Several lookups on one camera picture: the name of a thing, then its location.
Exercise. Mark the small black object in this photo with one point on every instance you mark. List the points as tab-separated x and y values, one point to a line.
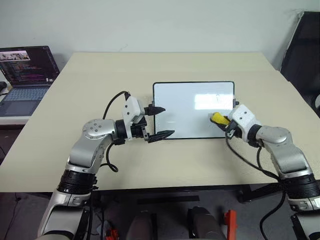
2	87

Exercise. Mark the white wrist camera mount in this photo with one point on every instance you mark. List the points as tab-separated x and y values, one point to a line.
131	107
243	117

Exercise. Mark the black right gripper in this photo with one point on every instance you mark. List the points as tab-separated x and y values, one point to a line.
232	130

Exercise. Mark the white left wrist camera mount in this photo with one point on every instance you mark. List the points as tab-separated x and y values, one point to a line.
131	107

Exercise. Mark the white round object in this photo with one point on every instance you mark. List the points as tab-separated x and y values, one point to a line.
317	102

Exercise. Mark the black office chair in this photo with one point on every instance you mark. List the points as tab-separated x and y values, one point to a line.
303	57

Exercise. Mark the dark rounded shape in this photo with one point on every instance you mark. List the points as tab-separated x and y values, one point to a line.
206	222
141	226

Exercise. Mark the yellow whiteboard eraser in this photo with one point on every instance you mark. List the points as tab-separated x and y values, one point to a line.
220	118

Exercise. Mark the open grey laptop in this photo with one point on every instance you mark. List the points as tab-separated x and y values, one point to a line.
27	72

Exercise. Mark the small red bracket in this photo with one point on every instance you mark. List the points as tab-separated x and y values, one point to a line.
111	234

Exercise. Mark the black table frame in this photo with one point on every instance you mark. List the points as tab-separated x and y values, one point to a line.
175	191

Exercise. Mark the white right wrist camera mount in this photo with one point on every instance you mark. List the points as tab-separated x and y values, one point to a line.
243	117

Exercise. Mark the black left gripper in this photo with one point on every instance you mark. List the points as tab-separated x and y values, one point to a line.
140	130

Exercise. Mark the large red bracket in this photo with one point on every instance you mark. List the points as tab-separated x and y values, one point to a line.
231	223

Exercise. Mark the black-framed whiteboard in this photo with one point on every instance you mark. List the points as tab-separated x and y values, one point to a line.
182	112

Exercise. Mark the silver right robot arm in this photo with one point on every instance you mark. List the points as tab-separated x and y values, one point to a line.
287	155

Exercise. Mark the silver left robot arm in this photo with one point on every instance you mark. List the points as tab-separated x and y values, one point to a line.
96	147

